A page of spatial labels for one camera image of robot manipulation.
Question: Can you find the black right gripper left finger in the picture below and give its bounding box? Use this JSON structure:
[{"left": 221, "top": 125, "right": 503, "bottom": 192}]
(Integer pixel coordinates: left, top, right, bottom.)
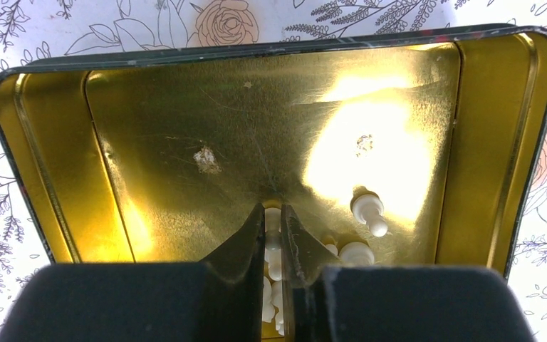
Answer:
[{"left": 0, "top": 204, "right": 265, "bottom": 341}]

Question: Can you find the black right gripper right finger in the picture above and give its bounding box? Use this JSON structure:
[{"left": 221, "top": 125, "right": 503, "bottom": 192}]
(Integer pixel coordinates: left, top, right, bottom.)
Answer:
[{"left": 281, "top": 205, "right": 533, "bottom": 341}]

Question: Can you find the gold metal tin box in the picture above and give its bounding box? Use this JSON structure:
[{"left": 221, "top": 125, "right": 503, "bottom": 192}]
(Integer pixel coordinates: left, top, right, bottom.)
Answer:
[{"left": 0, "top": 24, "right": 547, "bottom": 341}]

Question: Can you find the white pawn in tin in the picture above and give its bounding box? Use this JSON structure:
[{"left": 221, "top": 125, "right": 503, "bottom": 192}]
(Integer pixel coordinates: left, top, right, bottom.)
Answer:
[
  {"left": 339, "top": 242, "right": 375, "bottom": 266},
  {"left": 350, "top": 193, "right": 389, "bottom": 237}
]

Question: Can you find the floral white table mat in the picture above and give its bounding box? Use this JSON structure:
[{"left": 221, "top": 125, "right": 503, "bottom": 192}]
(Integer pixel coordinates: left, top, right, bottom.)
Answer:
[{"left": 0, "top": 1, "right": 547, "bottom": 341}]

